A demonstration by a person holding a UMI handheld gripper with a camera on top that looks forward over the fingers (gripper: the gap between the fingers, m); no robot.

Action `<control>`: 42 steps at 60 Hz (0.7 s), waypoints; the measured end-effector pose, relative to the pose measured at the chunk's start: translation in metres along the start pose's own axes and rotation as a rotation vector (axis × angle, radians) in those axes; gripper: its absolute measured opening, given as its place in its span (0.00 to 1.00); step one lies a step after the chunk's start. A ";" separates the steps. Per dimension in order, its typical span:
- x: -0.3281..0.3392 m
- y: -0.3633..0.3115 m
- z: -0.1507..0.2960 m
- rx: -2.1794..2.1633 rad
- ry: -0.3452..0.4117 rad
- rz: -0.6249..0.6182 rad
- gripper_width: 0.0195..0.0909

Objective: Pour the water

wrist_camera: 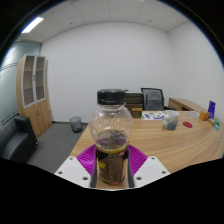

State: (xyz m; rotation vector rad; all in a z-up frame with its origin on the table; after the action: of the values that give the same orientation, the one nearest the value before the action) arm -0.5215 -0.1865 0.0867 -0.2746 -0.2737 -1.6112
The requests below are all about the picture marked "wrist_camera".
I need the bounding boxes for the rectangular ceiling light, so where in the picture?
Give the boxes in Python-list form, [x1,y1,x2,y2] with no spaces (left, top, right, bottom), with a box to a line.
[21,16,45,34]

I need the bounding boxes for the black mesh armrest office chair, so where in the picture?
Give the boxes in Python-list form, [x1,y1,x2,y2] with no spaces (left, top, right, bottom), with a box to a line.
[140,87,171,112]

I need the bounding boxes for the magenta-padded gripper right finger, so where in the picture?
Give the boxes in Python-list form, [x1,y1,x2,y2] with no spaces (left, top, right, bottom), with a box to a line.
[128,144,170,188]

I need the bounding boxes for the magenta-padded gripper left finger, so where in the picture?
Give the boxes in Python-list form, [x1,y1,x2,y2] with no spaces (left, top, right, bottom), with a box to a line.
[54,144,98,188]

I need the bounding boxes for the wooden cabinet with glass doors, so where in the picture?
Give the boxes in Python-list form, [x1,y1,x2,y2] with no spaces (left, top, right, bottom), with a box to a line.
[15,53,53,138]

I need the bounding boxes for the clear bag with round print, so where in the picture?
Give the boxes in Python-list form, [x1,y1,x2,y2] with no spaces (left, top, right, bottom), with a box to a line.
[187,110,201,118]

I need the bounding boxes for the white and green leaflet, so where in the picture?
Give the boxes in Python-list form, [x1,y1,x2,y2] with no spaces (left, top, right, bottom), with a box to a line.
[140,110,166,121]

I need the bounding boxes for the purple upright package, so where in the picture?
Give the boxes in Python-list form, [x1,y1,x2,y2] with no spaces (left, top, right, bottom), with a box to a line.
[207,100,217,120]

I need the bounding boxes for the dark brown flat box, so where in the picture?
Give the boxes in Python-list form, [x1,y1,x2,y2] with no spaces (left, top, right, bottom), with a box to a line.
[124,91,144,108]

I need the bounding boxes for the clear bottle with black cap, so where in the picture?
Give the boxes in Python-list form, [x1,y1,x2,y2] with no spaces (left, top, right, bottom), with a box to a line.
[89,88,135,187]

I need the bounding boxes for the brown box with tan side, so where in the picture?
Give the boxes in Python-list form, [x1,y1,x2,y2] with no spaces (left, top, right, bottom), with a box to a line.
[128,103,144,119]

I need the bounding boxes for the grey backpack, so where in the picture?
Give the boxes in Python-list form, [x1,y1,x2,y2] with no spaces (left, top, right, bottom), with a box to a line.
[145,90,165,111]

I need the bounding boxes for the orange box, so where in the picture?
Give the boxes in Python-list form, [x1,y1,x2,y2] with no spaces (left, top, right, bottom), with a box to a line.
[199,110,210,122]

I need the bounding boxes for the grey mesh waste bin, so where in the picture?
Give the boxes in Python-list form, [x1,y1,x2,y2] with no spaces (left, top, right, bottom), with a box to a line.
[69,116,83,134]

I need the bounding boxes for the white and grey mug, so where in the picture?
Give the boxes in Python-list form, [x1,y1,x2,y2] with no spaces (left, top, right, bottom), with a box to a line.
[162,110,181,131]

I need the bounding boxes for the wooden side desk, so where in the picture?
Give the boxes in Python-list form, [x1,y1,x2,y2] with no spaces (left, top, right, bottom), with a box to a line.
[167,97,208,114]

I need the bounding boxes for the black leather sofa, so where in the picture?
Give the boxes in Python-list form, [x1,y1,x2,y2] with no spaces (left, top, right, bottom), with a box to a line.
[0,115,39,164]

